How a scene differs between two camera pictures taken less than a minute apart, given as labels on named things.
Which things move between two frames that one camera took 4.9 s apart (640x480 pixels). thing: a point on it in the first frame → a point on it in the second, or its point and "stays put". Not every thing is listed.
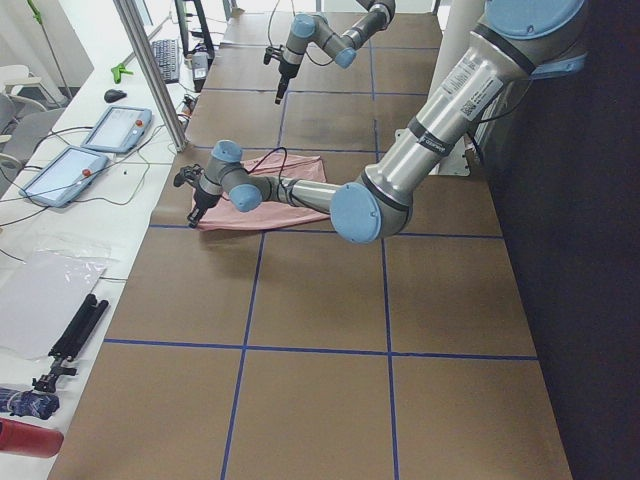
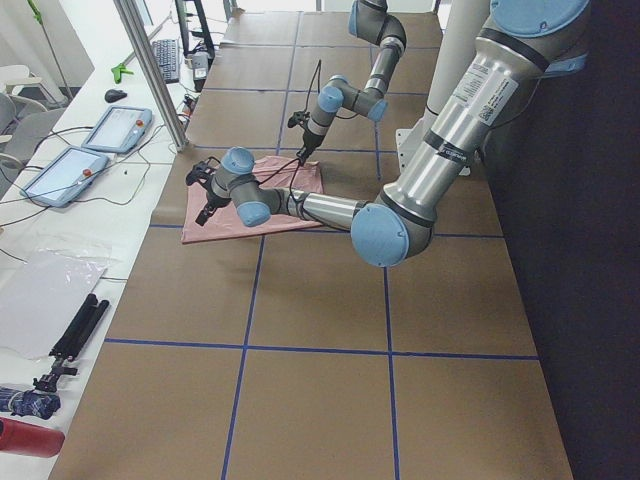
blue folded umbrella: [28, 404] stays put
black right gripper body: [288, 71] → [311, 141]
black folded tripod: [63, 349] stays put
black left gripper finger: [194, 216] → [206, 212]
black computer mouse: [114, 95] stays put
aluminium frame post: [136, 29] stays put
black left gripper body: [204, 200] → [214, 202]
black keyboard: [166, 53] stays put
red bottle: [28, 439] stays put
